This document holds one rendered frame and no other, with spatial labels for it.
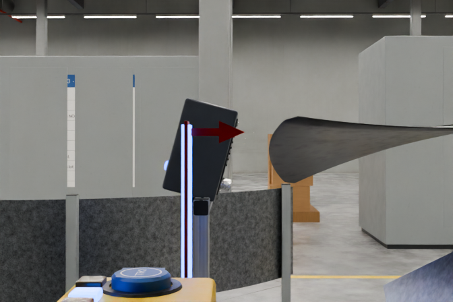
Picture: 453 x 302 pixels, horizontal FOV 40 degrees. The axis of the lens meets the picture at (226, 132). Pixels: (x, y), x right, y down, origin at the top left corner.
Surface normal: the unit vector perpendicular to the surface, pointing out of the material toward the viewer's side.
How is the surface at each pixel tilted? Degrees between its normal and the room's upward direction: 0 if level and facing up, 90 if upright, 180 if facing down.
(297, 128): 165
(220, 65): 90
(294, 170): 154
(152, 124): 90
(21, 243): 90
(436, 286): 55
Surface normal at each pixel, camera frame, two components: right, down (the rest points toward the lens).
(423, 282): -0.67, -0.57
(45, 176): -0.01, -0.01
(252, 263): 0.67, 0.00
